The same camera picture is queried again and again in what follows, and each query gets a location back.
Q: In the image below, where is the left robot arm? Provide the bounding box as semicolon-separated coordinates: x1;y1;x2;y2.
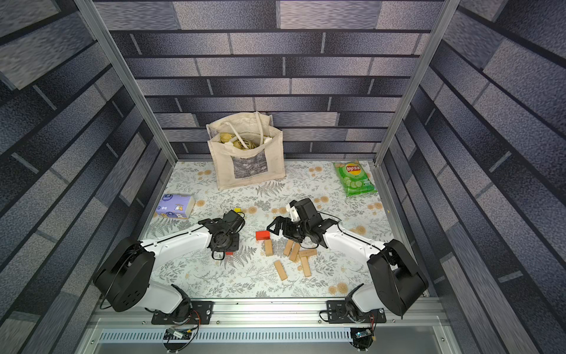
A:
93;210;246;319

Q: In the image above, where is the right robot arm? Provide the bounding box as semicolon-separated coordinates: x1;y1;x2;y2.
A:
267;199;429;322

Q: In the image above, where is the wooden block middle left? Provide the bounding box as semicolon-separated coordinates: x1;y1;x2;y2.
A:
283;240;294;257

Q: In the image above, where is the wooden block top horizontal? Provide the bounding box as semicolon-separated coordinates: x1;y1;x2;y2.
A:
299;249;317;258

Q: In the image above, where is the wooden block middle right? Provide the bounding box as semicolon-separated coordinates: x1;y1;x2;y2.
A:
289;243;301;262

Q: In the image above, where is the wooden block right lower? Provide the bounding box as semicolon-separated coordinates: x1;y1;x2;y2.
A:
301;257;312;277

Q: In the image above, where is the wooden block bottom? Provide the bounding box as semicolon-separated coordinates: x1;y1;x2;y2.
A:
274;260;287;281

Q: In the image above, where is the purple tissue pack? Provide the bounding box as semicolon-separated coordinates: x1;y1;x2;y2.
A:
156;194;195;219

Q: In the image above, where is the green chips bag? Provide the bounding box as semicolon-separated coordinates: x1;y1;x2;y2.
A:
333;160;377;197

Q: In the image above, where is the beige canvas tote bag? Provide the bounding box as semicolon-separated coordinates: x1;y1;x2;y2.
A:
206;112;286;190

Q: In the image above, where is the left circuit board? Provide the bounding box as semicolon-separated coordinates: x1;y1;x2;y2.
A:
164;327;192;342

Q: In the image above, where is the circuit board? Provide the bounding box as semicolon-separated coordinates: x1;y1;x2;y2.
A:
351;327;374;345
164;327;192;342

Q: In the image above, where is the right circuit board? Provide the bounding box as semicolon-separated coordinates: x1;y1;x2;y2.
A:
351;327;374;345

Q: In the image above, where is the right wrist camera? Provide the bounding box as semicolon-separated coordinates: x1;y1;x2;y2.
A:
286;204;300;223

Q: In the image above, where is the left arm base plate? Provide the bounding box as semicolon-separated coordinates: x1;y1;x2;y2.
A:
151;300;215;326

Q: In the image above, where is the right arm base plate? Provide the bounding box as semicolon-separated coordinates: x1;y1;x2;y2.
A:
326;300;387;324

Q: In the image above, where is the aluminium front rail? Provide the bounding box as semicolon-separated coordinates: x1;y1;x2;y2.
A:
87;298;449;329

